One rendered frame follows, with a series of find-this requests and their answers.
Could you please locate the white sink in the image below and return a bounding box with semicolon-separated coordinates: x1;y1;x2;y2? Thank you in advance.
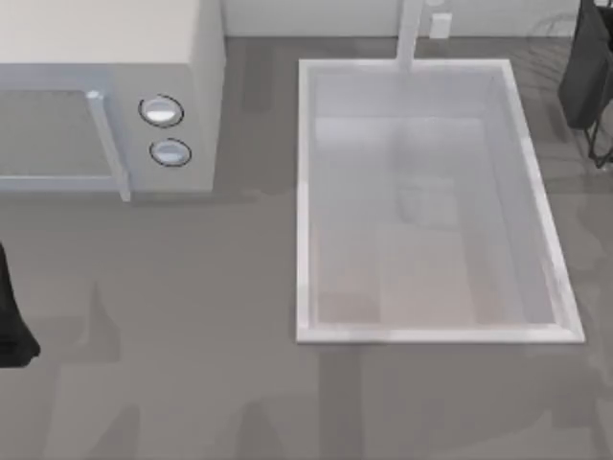
295;57;587;346

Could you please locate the pale microwave oven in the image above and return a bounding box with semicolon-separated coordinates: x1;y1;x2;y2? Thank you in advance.
0;0;227;203

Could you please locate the small microwave knob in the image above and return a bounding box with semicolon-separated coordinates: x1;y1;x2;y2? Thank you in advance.
148;137;193;169

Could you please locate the large microwave knob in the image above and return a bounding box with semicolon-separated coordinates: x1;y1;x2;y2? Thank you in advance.
137;94;186;129

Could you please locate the tall white tap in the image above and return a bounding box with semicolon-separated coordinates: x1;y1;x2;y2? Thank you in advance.
396;0;424;74

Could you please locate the microwave oven door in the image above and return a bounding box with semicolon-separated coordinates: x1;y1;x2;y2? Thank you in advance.
0;88;120;194

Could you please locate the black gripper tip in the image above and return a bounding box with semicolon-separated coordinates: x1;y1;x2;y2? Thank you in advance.
0;241;42;370

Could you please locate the microwave door handle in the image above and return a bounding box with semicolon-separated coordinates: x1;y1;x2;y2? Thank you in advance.
86;89;132;203

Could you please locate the white wall socket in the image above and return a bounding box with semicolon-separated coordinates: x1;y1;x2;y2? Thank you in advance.
430;12;453;40

